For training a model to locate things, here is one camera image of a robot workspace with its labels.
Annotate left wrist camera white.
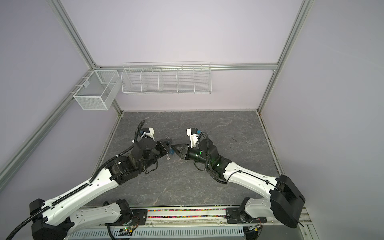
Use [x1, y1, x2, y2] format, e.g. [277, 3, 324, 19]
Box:
[139, 127, 155, 140]

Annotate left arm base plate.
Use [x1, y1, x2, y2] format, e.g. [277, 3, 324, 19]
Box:
[120, 209, 148, 226]

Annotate white vented cable duct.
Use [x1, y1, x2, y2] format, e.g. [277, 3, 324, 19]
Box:
[68, 226, 245, 240]

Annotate white wire shelf basket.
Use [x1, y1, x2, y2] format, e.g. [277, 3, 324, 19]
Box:
[121, 62, 212, 95]

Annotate white mesh box basket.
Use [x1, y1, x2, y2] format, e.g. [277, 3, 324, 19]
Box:
[74, 70, 122, 111]

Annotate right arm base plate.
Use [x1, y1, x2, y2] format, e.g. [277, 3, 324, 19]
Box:
[225, 208, 267, 224]

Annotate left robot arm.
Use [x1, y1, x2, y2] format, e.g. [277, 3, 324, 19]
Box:
[7, 138, 172, 240]

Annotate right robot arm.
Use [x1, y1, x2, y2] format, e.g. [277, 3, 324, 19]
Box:
[172, 143, 306, 229]

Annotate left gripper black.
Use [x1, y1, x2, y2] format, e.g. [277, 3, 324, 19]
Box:
[140, 138, 172, 172]

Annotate aluminium frame profile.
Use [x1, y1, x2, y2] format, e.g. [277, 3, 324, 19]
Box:
[1, 1, 314, 191]

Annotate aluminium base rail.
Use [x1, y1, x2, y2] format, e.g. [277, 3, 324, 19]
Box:
[59, 206, 313, 230]

